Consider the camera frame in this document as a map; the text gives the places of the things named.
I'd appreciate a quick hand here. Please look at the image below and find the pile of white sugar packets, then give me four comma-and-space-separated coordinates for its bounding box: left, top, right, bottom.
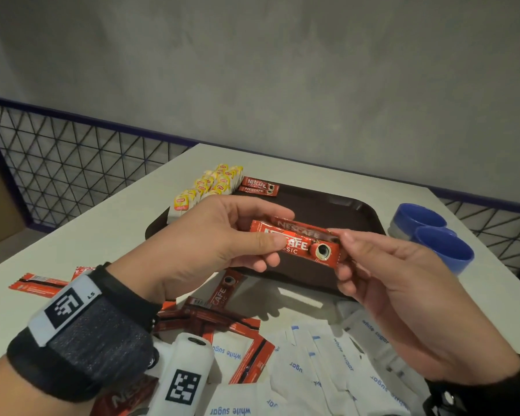
199, 300, 434, 416

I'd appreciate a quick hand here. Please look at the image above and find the pile of red coffee sticks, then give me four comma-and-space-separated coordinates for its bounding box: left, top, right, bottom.
8, 266, 278, 416

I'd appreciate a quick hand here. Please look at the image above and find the black left wrist band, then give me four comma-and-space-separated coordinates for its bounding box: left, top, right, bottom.
6, 262, 164, 403

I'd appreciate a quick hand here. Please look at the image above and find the light wooden cabinet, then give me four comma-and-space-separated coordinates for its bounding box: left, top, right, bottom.
0, 138, 27, 252

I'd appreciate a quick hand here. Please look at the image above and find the person's left hand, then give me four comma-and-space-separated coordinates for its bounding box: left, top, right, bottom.
107, 194, 295, 304

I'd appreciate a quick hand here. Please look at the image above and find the dark brown tray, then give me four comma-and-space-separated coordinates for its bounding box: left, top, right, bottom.
145, 182, 387, 302

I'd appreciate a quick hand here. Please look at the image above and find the person's left forearm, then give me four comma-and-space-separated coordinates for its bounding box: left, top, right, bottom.
0, 355, 98, 416

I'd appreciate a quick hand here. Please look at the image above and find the blue and white mug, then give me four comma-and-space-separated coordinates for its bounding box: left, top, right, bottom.
411, 225, 476, 276
388, 203, 448, 241

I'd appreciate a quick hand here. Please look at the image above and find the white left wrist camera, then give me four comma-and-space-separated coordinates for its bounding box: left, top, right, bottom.
145, 332, 216, 416

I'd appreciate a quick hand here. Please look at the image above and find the person's right hand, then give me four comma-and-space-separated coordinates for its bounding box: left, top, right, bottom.
328, 228, 520, 386

